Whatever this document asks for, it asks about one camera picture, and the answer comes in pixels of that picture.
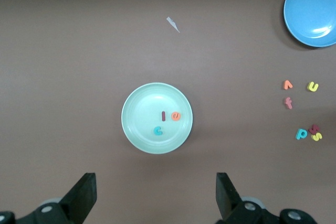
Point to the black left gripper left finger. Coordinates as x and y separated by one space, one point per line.
81 200

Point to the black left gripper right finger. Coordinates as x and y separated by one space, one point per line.
228 200

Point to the orange foam letter e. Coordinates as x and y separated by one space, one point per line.
173 117

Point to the teal foam letter c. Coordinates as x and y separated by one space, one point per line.
155 130

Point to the dark red foam letter l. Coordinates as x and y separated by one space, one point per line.
163 116

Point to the teal foam letter p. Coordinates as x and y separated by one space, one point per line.
298 134

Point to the yellow foam letter s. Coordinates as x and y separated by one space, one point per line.
316 137

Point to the dark red letter z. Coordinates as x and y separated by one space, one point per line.
313 129

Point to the light green plate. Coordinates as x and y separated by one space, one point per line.
147 103

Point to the brown table cover sheet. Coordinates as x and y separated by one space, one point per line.
78 77

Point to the orange foam letter v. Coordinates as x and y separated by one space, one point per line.
287 81

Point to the yellow foam letter u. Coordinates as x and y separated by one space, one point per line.
312 90

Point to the small grey paper scrap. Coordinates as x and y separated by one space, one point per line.
172 23

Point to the blue plate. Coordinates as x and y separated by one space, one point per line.
312 9

